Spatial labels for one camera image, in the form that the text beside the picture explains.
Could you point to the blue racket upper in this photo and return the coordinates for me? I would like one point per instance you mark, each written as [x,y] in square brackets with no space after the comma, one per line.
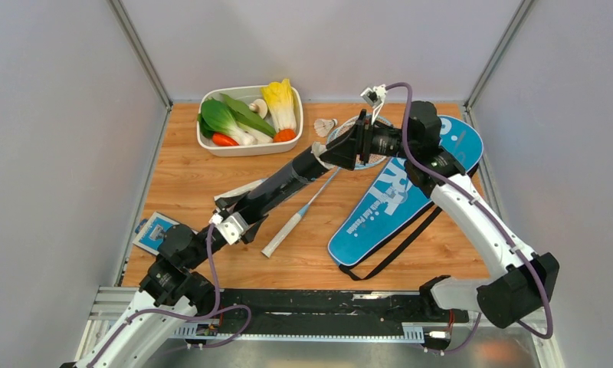
[240,189]

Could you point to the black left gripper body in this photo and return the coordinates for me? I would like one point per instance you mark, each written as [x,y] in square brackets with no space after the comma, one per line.
[222,204]

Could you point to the blue racket bag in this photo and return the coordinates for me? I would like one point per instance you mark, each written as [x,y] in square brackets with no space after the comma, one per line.
[392,203]

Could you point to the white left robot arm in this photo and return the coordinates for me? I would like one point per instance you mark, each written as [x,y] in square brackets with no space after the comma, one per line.
[172,292]

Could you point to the black shuttlecock tube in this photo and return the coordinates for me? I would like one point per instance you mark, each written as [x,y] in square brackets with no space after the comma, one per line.
[291,178]

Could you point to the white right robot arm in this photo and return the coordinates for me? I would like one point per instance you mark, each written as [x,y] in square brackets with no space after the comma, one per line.
[426,171]

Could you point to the orange carrot toy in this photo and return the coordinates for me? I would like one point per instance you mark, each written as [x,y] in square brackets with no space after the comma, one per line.
[284,135]

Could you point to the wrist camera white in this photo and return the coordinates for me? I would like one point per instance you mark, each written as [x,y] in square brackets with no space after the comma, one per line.
[375,97]
[230,227]

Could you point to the red pepper toy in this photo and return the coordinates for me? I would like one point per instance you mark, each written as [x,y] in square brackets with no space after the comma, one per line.
[220,139]

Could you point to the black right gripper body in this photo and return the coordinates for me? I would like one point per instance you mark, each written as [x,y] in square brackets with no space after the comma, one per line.
[368,139]

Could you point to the blue racket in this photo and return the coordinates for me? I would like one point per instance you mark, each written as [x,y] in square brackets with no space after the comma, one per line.
[275,242]
[240,189]

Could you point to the beige mushroom toy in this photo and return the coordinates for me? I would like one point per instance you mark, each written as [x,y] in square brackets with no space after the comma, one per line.
[260,107]

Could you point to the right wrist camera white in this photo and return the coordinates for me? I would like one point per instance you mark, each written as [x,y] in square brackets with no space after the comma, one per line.
[375,97]

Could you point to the blue book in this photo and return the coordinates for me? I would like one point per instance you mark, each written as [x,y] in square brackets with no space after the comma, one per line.
[151,231]

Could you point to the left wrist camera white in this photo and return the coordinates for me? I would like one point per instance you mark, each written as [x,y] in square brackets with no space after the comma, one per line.
[230,227]

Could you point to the blue racket lower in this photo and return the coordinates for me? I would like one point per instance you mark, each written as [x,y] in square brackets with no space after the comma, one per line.
[275,242]

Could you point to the green leaf vegetable toy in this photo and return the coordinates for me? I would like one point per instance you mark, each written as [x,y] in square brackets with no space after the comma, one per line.
[250,119]

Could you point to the white shuttlecock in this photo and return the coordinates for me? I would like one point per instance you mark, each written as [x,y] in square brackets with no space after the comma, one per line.
[318,149]
[324,127]

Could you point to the white rectangular tray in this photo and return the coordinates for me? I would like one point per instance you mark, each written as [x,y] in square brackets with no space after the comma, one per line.
[239,122]

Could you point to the green bok choy toy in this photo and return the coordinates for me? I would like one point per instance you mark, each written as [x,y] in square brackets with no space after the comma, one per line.
[215,117]

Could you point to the yellow cabbage toy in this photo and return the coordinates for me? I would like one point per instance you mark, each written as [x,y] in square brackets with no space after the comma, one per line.
[280,101]

